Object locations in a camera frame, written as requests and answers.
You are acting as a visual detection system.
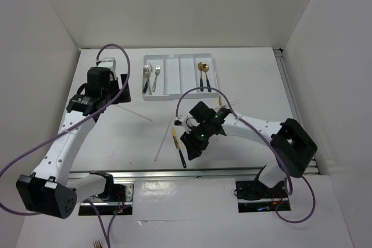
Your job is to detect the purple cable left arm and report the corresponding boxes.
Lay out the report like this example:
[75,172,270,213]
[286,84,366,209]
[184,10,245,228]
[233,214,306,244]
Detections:
[0,44,131,248]

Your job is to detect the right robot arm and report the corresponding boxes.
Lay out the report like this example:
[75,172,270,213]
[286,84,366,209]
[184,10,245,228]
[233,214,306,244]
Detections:
[174,102,318,197]

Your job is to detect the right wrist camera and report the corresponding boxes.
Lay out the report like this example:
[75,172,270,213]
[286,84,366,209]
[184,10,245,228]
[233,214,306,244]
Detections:
[174,114,192,130]

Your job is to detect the aluminium rail frame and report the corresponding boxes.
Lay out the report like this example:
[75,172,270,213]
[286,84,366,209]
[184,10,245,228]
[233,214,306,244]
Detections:
[45,46,320,181]

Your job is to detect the copper fork tines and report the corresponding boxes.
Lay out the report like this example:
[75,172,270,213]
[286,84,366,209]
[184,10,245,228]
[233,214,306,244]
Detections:
[93,240,102,248]

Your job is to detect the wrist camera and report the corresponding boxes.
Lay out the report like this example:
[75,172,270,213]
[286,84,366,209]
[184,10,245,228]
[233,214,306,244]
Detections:
[96,57,117,73]
[174,114,192,130]

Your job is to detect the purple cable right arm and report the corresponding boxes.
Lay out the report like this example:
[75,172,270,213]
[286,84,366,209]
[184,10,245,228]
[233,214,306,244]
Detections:
[176,87,317,224]

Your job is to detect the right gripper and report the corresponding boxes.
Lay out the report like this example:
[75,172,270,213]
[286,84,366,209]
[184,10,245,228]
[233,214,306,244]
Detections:
[180,121,213,160]

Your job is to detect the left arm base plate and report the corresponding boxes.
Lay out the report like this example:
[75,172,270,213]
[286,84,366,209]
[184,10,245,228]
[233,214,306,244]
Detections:
[88,182,134,216]

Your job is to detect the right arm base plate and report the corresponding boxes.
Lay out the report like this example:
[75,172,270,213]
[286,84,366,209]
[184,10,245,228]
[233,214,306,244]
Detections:
[233,181,291,213]

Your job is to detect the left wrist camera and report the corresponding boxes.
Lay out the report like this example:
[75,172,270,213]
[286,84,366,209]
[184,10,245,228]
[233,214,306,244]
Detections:
[96,57,117,73]

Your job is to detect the white cutlery tray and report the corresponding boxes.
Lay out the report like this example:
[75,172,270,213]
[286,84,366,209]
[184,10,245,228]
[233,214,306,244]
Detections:
[142,53,219,101]

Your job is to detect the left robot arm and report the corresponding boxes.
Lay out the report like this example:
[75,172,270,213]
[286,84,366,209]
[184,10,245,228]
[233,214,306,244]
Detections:
[16,63,131,219]

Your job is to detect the gold spoon green handle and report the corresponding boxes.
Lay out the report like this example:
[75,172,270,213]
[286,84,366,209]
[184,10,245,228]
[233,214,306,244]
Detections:
[198,62,203,92]
[201,63,212,92]

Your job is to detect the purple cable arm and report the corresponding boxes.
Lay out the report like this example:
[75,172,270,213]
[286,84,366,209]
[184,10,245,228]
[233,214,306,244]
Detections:
[176,87,317,224]
[0,44,131,248]

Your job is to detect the silver fork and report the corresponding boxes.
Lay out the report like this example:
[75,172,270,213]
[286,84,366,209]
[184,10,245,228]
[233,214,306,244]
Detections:
[142,64,152,96]
[152,65,161,92]

